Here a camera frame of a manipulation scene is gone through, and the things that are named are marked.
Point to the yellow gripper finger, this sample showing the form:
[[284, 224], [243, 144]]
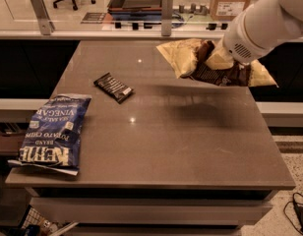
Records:
[[220, 59]]

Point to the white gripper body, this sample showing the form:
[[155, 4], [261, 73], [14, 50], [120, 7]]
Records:
[[237, 43]]

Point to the brown chip bag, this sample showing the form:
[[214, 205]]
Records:
[[187, 59]]

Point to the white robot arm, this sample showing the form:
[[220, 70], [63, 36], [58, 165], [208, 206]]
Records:
[[289, 18]]

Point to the blue kettle chip bag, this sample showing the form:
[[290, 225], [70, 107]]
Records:
[[52, 140]]

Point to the open tray box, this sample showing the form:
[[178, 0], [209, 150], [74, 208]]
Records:
[[135, 10]]

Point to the black snack bar wrapper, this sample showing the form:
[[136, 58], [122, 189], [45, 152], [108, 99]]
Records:
[[113, 87]]

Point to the middle metal glass bracket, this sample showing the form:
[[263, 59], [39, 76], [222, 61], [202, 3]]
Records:
[[166, 17]]

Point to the metal glass bracket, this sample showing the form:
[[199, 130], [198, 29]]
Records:
[[46, 27], [166, 17]]

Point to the left metal glass bracket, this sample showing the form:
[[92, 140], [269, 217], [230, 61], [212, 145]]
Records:
[[46, 27]]

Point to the wire basket with items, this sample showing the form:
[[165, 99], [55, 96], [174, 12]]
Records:
[[34, 224]]

